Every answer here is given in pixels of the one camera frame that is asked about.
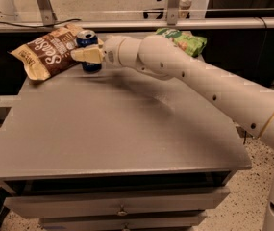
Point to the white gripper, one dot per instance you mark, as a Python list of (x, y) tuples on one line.
[(111, 51)]

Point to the blue pepsi can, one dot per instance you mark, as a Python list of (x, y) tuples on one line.
[(84, 39)]

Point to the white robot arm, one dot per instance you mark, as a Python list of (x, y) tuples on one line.
[(248, 104)]

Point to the brown white chip bag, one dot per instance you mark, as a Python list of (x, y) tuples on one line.
[(49, 55)]

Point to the grey drawer cabinet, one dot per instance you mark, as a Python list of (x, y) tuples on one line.
[(115, 131)]

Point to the green snack bag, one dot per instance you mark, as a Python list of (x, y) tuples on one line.
[(192, 45)]

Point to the lower grey drawer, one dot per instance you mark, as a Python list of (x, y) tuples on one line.
[(129, 222)]

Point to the grey drawer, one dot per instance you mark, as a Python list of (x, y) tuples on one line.
[(129, 222), (116, 203)]

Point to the upper grey drawer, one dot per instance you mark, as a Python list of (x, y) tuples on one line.
[(116, 203)]

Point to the metal rail frame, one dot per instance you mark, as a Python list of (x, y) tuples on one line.
[(112, 15)]

